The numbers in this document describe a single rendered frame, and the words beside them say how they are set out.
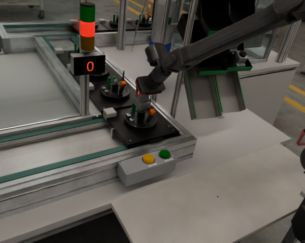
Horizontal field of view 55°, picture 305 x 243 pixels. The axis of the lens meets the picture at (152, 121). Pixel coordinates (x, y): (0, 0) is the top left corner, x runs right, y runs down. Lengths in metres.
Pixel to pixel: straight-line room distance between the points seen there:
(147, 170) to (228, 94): 0.60
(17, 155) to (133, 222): 0.48
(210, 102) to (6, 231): 0.92
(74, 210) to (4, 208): 0.20
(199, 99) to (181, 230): 0.59
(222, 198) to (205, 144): 0.32
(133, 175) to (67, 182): 0.22
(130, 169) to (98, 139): 0.26
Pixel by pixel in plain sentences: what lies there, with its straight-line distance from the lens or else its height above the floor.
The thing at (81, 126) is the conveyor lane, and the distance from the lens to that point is 1.23.
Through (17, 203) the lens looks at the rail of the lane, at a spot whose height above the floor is 0.91.
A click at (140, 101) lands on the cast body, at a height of 1.09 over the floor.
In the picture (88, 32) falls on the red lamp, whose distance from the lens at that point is 1.07.
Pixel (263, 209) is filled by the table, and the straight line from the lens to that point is 1.17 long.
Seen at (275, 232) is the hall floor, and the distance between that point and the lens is 2.35.
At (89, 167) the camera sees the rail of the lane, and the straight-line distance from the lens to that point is 1.01.
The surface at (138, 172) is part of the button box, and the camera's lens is 1.01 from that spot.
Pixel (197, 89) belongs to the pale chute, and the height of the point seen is 1.08.
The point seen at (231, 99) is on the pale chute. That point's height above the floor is 1.03.
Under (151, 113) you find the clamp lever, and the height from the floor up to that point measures 1.07.
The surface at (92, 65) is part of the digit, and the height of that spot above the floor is 1.21.
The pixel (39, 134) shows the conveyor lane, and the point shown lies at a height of 0.95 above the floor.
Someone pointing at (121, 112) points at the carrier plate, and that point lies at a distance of 1.29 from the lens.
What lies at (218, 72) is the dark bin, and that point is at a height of 1.20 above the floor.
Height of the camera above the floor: 1.64
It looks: 33 degrees down
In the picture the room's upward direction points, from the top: 9 degrees clockwise
